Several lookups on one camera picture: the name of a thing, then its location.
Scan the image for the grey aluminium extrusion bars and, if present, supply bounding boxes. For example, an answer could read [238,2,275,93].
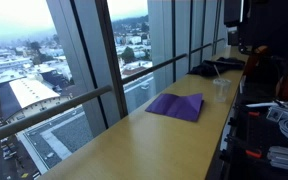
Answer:
[267,146,288,170]

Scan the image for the orange-handled black clamp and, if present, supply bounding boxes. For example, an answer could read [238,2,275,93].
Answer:
[228,111,260,127]
[220,135,262,163]

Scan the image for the clear plastic cup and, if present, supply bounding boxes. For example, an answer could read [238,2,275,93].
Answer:
[213,78,231,102]

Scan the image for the purple paper folder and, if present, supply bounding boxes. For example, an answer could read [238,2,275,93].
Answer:
[146,93,204,122]

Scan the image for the white drinking straw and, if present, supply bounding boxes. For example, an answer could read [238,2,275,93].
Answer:
[213,65,221,79]

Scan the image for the black cloth garment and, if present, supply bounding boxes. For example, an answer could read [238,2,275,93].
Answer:
[189,57,245,77]

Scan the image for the grey metal handrail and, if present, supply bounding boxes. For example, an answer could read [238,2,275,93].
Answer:
[0,43,212,140]

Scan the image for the orange-handled black clamp upper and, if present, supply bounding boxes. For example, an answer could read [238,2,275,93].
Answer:
[228,111,260,127]

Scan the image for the white power adapter box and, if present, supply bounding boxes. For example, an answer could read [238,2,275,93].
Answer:
[266,106,288,122]

